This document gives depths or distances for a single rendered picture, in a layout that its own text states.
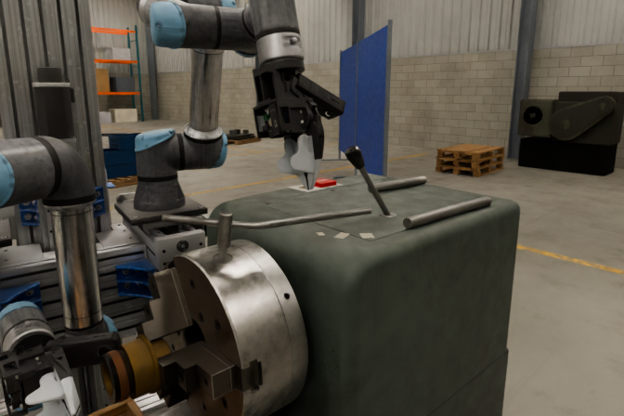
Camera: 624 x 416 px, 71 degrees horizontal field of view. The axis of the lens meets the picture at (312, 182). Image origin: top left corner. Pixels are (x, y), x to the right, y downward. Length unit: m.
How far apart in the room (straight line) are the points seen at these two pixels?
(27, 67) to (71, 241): 0.65
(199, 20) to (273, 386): 0.61
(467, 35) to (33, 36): 10.95
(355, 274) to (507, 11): 10.99
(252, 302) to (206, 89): 0.73
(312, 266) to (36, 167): 0.51
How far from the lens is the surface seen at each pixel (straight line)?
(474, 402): 1.22
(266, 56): 0.74
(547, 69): 10.99
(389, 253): 0.75
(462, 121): 11.75
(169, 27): 0.80
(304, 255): 0.77
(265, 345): 0.71
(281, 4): 0.75
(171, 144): 1.36
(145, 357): 0.76
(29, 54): 1.48
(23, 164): 0.88
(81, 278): 1.02
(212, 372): 0.71
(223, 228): 0.72
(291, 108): 0.71
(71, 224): 0.99
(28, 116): 1.48
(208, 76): 1.27
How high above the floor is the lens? 1.51
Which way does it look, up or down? 12 degrees down
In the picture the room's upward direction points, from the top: straight up
